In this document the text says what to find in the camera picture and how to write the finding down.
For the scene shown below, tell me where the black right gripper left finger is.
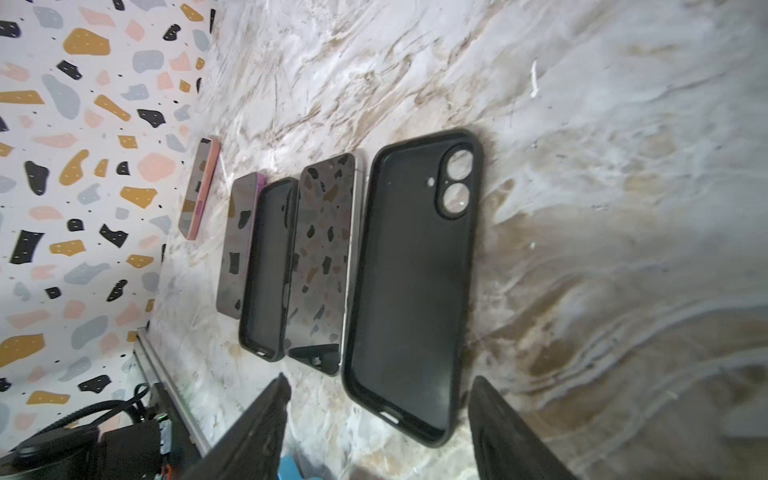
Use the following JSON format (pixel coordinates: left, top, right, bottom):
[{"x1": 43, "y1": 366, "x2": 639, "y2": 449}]
[{"x1": 184, "y1": 374, "x2": 292, "y2": 480}]

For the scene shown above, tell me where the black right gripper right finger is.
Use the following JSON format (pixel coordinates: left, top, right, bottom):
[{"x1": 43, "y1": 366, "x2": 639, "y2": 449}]
[{"x1": 468, "y1": 376, "x2": 575, "y2": 480}]

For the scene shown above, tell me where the black phone case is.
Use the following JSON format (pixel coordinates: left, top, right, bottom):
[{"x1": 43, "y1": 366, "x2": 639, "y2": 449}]
[
  {"x1": 239, "y1": 177, "x2": 298, "y2": 363},
  {"x1": 342, "y1": 129, "x2": 484, "y2": 448}
]

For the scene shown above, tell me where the large black phone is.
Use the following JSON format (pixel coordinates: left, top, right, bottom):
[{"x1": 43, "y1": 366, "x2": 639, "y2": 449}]
[{"x1": 216, "y1": 172, "x2": 267, "y2": 320}]

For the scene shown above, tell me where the blue toy car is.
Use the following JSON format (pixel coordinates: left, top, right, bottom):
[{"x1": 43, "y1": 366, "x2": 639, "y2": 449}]
[{"x1": 277, "y1": 456, "x2": 321, "y2": 480}]

